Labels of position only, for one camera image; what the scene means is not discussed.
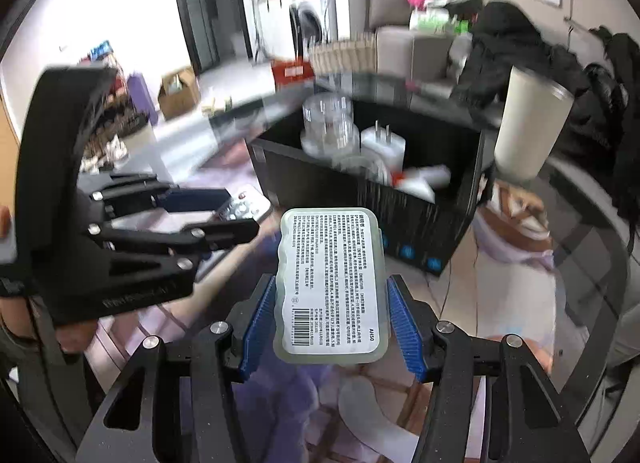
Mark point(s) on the wicker basket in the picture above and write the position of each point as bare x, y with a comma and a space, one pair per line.
345, 55

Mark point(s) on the white tumbler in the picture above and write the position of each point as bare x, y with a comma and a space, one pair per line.
530, 123

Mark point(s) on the wooden shoe rack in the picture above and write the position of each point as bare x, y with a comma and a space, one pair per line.
110, 113

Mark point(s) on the dark door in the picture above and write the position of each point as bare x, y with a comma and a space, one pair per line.
200, 8

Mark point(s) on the grey sofa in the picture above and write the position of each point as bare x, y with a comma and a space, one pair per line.
400, 50

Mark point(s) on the red gift bag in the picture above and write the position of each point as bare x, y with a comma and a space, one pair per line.
292, 73

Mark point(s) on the white kitchen counter cabinet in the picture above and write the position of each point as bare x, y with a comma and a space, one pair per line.
275, 13

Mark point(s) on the white trash bin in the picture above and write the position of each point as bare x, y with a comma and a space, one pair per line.
142, 148

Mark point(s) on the purple yoga mat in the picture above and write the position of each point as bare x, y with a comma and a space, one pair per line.
142, 95

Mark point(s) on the white bottle with orange cap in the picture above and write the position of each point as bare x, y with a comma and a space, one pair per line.
425, 178

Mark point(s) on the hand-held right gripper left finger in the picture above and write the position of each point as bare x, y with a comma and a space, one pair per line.
257, 330

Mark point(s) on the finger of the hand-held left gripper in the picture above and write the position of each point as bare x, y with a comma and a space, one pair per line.
200, 199
225, 235

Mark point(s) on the black storage box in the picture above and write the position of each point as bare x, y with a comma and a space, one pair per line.
375, 213

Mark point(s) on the person's left hand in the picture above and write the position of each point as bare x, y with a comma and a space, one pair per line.
75, 338

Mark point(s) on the labelled clear plastic packet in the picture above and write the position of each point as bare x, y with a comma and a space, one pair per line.
330, 283

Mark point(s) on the white charger plug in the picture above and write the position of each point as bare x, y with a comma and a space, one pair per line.
382, 143

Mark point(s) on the cardboard box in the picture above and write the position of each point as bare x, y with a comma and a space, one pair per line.
177, 93

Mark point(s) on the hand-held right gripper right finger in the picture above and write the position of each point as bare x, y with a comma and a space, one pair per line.
402, 328

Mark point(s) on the printed anime desk mat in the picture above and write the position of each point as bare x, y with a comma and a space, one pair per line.
510, 268

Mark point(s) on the white remote with coloured buttons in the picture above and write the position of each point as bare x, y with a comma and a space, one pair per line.
245, 205

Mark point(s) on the black puffer jacket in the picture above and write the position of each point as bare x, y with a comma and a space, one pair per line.
510, 53

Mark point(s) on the black coat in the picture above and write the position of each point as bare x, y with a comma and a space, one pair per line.
615, 108

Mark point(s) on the white washing machine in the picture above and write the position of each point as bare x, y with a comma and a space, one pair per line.
310, 18

